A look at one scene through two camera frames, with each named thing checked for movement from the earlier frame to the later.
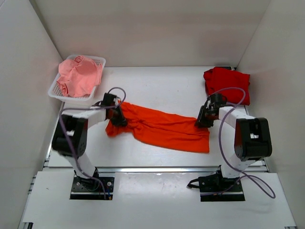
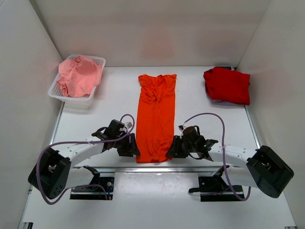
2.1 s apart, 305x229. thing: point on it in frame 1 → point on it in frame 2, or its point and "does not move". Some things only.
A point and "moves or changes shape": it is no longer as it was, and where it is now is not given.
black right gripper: (200, 122) → (175, 151)
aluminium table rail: (170, 170) does not move
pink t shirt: (78, 76) does not move
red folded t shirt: (217, 78) does not move
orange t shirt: (171, 130) moves or changes shape
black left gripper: (121, 121) → (130, 147)
